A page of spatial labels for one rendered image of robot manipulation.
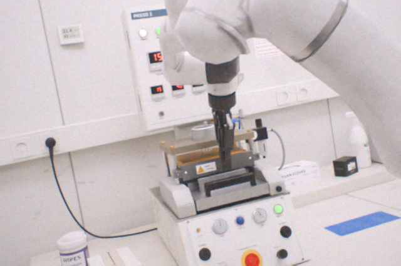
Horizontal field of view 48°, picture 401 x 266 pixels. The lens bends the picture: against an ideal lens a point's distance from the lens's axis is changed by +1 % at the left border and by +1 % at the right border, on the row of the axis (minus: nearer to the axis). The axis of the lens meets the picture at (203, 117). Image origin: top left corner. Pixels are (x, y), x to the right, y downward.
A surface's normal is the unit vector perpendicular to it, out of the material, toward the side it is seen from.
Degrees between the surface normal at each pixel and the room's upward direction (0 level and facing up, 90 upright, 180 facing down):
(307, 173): 90
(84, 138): 90
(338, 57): 113
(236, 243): 65
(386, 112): 87
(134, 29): 90
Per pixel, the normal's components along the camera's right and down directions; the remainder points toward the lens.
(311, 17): 0.01, 0.16
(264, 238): 0.18, -0.39
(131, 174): 0.33, 0.02
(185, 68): -0.15, 0.30
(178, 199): 0.05, -0.73
